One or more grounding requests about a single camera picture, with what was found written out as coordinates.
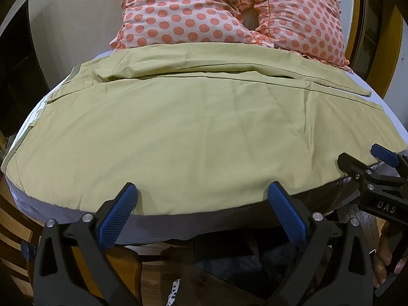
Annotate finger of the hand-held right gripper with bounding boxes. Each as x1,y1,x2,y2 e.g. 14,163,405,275
337,152,380,195
371,144,408,170

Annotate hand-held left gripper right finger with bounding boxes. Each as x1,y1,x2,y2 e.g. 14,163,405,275
267,181,374,306

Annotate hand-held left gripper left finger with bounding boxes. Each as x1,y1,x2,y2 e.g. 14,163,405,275
31,182,141,306

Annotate olive green sheet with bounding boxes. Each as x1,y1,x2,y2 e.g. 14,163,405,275
1,42,408,215

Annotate person's right hand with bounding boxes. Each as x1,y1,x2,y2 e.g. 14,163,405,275
371,221,408,290

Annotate person's dark grey clothing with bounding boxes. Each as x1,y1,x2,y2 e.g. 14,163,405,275
183,229,322,294

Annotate white black-dotted cloth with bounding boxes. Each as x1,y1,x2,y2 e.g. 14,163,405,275
165,279,183,306

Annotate wooden wardrobe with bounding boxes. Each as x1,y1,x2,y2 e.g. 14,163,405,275
342,0,408,100

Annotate small polka dot pillow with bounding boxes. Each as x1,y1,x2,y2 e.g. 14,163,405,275
245,0,355,72

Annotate dark cabinet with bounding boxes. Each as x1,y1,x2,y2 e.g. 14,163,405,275
0,6,50,138

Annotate large polka dot pillow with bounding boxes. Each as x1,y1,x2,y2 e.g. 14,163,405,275
109,0,266,52

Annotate wooden bed frame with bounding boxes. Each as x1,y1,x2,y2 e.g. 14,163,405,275
0,132,142,306

